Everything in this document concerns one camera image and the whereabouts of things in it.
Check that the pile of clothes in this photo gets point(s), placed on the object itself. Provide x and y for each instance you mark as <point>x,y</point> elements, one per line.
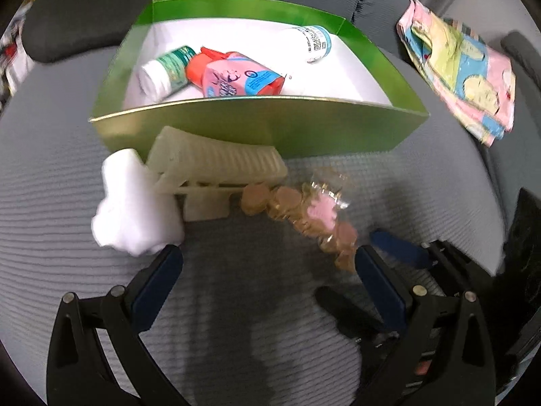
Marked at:
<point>12,59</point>

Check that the dark grey cushion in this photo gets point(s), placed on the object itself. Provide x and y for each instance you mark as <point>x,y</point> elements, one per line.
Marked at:
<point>76,17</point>

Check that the dark grey armrest pad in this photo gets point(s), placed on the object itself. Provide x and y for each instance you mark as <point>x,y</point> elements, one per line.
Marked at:
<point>522,63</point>

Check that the white bottle green label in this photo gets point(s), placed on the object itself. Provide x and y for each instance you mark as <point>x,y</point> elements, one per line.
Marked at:
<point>165,74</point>

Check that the green cardboard box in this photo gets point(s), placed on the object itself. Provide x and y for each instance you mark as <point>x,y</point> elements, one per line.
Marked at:
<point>262,127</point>

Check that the clear cookie packet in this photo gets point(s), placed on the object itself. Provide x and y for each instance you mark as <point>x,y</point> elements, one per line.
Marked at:
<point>296,209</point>

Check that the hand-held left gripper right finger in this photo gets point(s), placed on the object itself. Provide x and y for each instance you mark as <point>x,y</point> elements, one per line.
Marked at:
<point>378,287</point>

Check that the white bottle blue label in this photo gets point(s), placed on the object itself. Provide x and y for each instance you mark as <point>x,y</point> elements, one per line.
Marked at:
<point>304,40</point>

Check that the cream ridged plastic rack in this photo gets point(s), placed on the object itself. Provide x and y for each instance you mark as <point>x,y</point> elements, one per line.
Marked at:
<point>211,156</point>

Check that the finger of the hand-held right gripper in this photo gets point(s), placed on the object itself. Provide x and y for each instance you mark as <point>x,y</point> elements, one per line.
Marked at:
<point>342,308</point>
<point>399,247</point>

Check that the white crumpled cloth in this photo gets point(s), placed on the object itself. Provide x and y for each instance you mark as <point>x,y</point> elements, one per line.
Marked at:
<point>126,207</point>

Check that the pink red drink carton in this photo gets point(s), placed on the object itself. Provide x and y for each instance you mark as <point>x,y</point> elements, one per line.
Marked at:
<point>236,76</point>

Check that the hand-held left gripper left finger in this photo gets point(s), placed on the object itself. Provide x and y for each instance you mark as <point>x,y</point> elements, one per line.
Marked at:
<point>154,287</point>

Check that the colourful printed cloth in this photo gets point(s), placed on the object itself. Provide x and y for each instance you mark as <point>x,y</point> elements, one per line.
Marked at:
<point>460,72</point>

